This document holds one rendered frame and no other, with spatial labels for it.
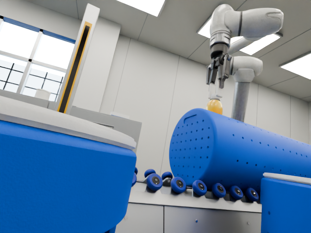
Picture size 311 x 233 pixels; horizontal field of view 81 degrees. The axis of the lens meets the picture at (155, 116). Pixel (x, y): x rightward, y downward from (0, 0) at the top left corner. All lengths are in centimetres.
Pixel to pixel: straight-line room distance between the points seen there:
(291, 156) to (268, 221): 39
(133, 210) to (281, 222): 31
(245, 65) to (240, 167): 91
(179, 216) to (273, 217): 21
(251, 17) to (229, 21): 8
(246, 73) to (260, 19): 56
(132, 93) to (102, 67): 74
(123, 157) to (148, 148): 346
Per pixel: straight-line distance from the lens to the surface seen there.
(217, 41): 88
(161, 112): 377
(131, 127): 226
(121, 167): 16
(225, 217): 65
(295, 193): 48
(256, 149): 70
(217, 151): 58
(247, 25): 94
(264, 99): 555
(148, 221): 50
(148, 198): 50
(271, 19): 95
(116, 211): 17
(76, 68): 92
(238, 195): 68
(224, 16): 95
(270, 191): 52
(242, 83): 145
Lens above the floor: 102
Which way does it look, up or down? 13 degrees up
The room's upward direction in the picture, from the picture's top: 10 degrees clockwise
